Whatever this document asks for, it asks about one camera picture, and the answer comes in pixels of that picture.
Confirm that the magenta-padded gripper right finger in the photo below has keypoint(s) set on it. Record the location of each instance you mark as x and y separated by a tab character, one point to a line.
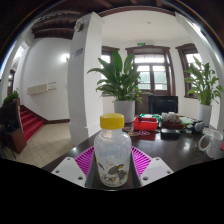
155	170

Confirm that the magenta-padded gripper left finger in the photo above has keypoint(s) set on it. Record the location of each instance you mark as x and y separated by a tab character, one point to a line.
68	170

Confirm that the yellow-capped clear drink bottle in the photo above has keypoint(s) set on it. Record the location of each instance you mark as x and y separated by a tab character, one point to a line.
112	150

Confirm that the printed paper leaflet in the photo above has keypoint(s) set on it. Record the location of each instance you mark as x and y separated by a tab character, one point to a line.
144	133

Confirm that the small black box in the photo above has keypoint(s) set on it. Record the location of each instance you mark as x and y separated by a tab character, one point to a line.
170	133

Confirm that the red plastic box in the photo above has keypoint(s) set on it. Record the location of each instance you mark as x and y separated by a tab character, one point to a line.
145	125

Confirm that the dark red box of white items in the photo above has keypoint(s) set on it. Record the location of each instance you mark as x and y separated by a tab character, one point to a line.
171	124

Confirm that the green white package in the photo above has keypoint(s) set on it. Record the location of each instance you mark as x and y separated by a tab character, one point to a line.
150	116

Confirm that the green notebook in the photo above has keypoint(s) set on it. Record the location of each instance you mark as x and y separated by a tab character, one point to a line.
186	120

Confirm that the red carpeted staircase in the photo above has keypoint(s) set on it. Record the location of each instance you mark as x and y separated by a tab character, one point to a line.
31	123

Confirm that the silver-headed microphone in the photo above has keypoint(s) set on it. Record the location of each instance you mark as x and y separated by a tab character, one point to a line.
199	126

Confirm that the dark wooden cabinet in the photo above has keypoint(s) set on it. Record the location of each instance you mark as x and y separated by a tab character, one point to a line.
13	140

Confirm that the white mug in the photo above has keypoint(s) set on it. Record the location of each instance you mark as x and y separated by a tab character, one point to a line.
215	143

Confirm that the black office chair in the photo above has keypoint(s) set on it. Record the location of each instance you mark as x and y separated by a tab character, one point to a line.
163	104

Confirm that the green plant in white pot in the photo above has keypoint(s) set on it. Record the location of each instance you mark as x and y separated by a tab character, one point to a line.
125	110
205	113

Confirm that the flat round red coaster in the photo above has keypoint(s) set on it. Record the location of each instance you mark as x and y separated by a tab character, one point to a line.
222	146

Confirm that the small green stairside plant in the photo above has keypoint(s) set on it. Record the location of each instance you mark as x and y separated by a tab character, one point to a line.
11	97

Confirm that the dark wooden glazed double door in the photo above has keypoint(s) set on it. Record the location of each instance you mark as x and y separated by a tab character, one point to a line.
156	71

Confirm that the white pillar sign plate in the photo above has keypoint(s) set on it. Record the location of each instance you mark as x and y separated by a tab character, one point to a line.
77	53

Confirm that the green exit sign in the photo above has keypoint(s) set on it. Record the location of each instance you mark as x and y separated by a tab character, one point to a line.
141	43

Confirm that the pillar-mounted emergency light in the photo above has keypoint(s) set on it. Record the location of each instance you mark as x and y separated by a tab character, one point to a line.
79	26

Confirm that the white wall radiator cover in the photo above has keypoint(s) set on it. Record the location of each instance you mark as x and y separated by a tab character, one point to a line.
38	88

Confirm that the glowing wall lamp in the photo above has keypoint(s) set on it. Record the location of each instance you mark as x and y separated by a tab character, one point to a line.
65	58

